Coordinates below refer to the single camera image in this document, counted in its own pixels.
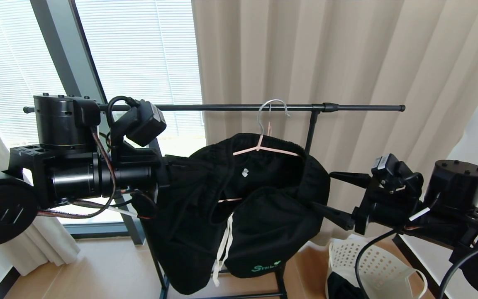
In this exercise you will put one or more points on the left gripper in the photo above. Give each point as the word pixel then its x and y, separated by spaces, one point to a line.
pixel 123 178

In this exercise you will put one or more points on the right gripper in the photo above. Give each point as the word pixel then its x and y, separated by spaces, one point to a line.
pixel 388 209

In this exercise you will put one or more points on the pink clothes hanger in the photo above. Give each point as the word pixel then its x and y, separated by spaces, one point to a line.
pixel 269 128
pixel 280 151

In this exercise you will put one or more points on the black shorts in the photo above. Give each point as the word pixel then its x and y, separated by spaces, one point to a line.
pixel 264 216

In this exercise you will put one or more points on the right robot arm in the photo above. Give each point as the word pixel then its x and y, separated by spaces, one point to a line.
pixel 454 187

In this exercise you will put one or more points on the white laundry basket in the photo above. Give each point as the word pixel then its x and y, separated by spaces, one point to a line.
pixel 380 265

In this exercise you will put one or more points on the black clothes rack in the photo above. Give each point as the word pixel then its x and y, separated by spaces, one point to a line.
pixel 347 108

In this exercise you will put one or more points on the black garment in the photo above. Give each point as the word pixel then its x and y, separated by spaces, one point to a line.
pixel 342 288

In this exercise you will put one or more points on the beige curtain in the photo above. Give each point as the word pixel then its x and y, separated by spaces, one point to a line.
pixel 35 249
pixel 347 50

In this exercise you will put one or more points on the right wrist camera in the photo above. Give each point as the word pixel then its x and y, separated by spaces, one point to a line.
pixel 392 170

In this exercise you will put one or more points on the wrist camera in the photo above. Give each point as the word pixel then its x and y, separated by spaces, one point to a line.
pixel 392 170
pixel 145 122

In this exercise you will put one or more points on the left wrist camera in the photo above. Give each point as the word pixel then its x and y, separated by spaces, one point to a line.
pixel 145 122

